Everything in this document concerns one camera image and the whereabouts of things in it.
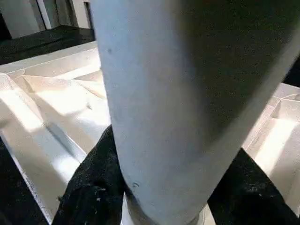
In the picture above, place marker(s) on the white plastic table leg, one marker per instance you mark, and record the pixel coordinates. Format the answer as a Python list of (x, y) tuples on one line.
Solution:
[(175, 93)]

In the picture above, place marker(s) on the white plastic table top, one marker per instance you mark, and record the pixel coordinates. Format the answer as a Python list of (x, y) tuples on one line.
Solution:
[(47, 105)]

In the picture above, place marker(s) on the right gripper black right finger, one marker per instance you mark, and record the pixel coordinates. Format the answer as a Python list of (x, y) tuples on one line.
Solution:
[(248, 199)]

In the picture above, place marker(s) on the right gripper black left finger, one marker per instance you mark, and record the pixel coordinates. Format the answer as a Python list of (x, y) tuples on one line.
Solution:
[(93, 187)]

